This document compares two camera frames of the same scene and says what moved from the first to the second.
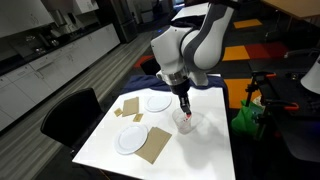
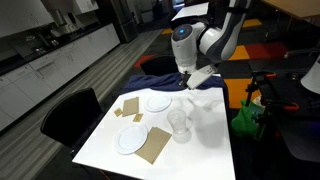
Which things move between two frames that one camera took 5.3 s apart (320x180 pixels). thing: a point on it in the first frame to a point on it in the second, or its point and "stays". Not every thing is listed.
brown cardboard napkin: x=130 y=106 stays
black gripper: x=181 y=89 to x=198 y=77
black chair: x=71 y=117 stays
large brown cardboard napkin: x=155 y=144 stays
